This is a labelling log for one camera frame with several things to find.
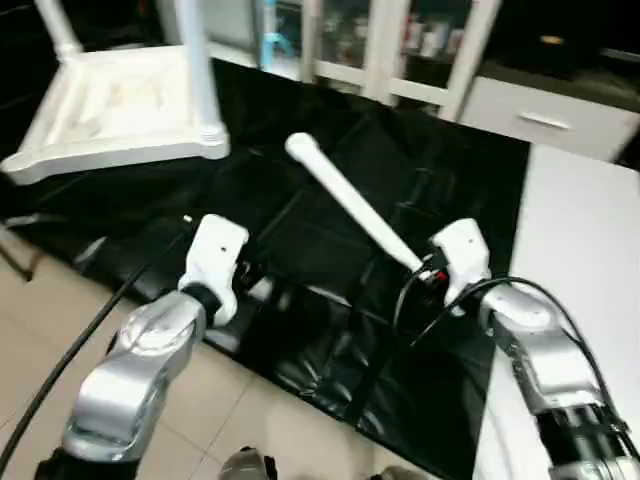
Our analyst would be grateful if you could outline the black work mat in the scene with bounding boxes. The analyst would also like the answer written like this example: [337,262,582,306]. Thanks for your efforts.
[0,40,531,476]

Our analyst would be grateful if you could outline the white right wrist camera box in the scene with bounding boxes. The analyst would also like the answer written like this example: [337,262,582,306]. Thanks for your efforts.
[428,218,493,319]

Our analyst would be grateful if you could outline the black metal bench leg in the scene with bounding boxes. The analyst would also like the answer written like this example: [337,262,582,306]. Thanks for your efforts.
[0,225,36,283]

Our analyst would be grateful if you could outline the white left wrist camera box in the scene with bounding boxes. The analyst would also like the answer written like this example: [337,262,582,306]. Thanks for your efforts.
[178,213,251,329]

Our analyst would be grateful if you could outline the white plastic table top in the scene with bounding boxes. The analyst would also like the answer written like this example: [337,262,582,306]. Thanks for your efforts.
[0,45,231,188]

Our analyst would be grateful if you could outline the teal plastic object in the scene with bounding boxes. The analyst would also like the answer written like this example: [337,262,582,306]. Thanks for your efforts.
[260,0,296,61]

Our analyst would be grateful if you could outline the white drawer unit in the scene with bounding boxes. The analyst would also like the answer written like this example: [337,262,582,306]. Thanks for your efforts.
[460,78,640,166]

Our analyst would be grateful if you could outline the white glass door cabinet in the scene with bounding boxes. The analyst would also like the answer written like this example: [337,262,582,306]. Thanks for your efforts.
[300,0,501,123]

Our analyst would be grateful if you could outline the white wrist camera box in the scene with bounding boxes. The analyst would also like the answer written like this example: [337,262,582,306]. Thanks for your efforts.
[178,213,251,329]
[428,218,493,319]

